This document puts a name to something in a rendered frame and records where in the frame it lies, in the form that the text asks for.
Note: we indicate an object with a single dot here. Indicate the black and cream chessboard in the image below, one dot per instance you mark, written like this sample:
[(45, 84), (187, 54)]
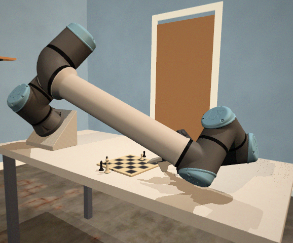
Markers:
[(131, 165)]

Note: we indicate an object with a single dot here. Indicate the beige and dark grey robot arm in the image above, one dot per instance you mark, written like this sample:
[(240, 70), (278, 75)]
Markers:
[(222, 142)]

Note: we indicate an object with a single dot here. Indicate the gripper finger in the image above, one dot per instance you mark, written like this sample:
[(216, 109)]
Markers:
[(163, 164)]

